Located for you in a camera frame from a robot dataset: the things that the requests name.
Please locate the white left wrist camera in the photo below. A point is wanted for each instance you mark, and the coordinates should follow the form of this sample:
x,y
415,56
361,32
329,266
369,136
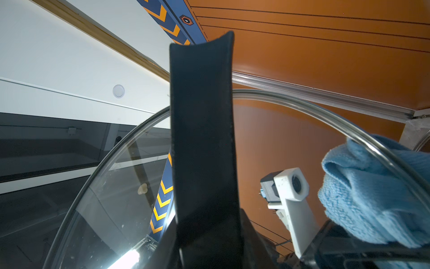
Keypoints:
x,y
286,192

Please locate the aluminium corner post left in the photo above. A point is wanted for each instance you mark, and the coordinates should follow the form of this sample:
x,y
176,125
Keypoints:
x,y
341,101

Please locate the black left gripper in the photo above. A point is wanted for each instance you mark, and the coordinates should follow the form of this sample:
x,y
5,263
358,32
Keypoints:
x,y
335,248

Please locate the glass lid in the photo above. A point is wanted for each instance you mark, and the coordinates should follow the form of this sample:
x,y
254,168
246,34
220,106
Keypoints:
x,y
167,195

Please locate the light blue cloth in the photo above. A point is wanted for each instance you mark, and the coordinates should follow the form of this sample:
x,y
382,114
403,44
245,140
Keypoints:
x,y
389,225

